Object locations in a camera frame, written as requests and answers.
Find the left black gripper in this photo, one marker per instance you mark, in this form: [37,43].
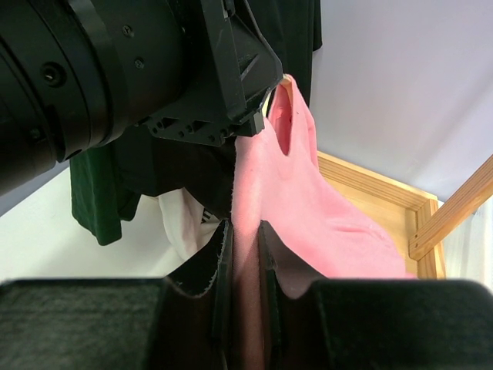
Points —
[229,69]

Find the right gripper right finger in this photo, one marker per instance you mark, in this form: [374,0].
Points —
[312,322]

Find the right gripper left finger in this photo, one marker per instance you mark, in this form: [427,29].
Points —
[180,321]

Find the white t shirt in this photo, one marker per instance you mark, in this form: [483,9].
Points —
[189,226]

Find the pink t shirt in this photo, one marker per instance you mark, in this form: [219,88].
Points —
[277,179]

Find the black t shirt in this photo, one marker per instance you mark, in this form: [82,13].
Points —
[152,166]

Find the dark green t shirt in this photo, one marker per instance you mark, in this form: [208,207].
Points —
[100,201]

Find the cream hanger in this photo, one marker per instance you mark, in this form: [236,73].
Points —
[271,95]

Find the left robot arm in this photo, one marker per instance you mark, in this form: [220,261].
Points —
[76,74]

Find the wooden clothes rack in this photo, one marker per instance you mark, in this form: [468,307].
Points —
[412,217]

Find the white plastic basket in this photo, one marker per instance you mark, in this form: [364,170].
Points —
[468,248]

